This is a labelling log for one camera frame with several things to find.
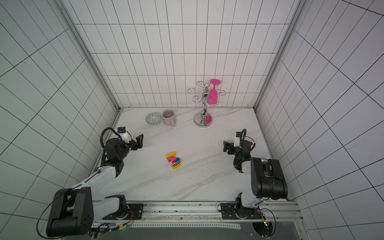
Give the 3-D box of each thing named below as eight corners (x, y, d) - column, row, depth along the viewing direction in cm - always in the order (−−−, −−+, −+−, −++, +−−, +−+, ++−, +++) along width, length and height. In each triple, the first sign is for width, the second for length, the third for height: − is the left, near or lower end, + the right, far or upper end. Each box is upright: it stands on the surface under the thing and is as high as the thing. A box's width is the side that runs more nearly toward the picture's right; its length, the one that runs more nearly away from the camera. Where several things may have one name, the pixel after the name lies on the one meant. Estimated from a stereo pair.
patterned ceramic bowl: (145, 125, 110) (144, 122, 107) (148, 115, 116) (147, 112, 113) (160, 125, 110) (159, 122, 107) (162, 115, 116) (161, 112, 113)
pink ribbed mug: (162, 127, 109) (161, 121, 103) (164, 115, 117) (163, 109, 111) (175, 127, 109) (174, 121, 103) (176, 115, 117) (175, 109, 111)
